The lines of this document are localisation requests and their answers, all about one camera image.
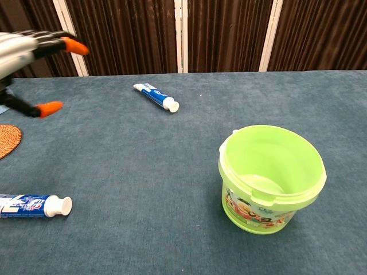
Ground large blue white toothpaste tube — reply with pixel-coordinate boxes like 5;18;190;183
0;194;73;219

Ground green plastic bucket with cartoon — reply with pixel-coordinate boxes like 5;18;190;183
218;124;327;235

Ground white screen frame post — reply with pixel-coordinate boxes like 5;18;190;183
52;0;89;77
258;0;284;73
174;0;189;74

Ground small blue white toothpaste tube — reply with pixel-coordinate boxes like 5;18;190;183
132;82;180;113

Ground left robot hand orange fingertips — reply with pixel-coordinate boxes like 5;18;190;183
0;29;91;119

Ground brown pleated screen panel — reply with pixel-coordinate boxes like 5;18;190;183
267;0;367;72
0;0;79;83
187;0;274;74
65;0;178;77

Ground round woven rattan coaster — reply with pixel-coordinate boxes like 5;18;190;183
0;124;23;160

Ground blue velvet tablecloth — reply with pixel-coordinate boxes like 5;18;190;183
0;69;367;275

